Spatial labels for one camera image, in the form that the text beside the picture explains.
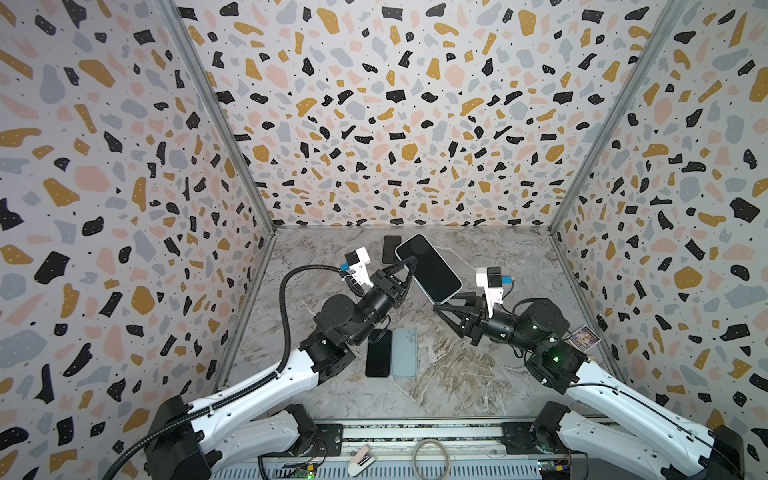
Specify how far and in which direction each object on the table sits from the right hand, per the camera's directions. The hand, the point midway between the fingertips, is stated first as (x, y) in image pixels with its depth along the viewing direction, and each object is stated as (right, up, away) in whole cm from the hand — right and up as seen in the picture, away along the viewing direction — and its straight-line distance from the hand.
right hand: (437, 303), depth 58 cm
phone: (-14, -20, +31) cm, 39 cm away
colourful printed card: (+48, -16, +32) cm, 60 cm away
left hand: (-4, +9, -1) cm, 10 cm away
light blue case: (-6, -20, +32) cm, 38 cm away
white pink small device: (-17, -38, +11) cm, 43 cm away
